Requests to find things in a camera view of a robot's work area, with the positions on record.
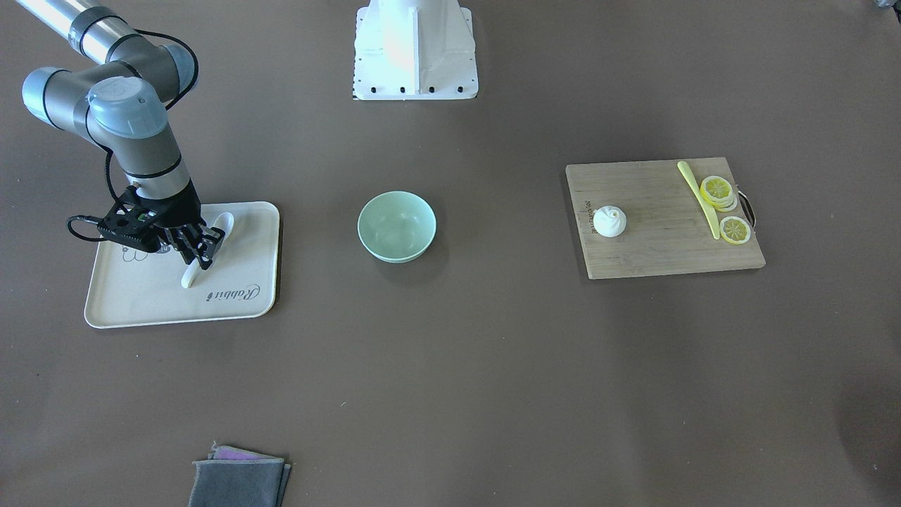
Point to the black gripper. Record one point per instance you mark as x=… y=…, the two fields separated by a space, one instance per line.
x=180 y=212

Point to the white ceramic spoon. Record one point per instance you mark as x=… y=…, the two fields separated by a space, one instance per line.
x=223 y=225

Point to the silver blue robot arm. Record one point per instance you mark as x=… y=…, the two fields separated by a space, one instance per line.
x=121 y=105

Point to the mint green bowl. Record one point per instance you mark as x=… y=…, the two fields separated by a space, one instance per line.
x=396 y=227

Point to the beige rectangular tray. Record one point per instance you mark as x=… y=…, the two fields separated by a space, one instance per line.
x=130 y=287

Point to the grey folded cloth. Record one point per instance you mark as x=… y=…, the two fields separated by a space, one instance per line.
x=231 y=476

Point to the wooden cutting board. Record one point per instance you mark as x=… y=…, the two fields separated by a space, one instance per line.
x=666 y=231

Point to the yellow plastic knife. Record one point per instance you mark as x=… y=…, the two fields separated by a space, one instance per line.
x=706 y=208

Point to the stacked lemon slices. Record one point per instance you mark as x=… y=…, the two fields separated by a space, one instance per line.
x=719 y=193

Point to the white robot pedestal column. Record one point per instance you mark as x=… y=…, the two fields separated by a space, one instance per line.
x=414 y=50

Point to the lemon slice near handle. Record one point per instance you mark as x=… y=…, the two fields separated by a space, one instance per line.
x=735 y=230

